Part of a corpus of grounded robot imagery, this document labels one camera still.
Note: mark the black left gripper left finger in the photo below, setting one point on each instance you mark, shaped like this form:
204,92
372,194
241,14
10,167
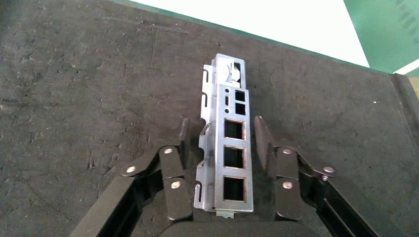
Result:
176,196

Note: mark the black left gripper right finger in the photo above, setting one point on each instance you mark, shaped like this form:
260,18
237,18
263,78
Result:
288,196

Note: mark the silver bracket with square holes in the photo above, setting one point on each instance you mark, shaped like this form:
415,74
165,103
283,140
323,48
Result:
217,137

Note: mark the black foam container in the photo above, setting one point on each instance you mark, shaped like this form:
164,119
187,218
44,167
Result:
82,81

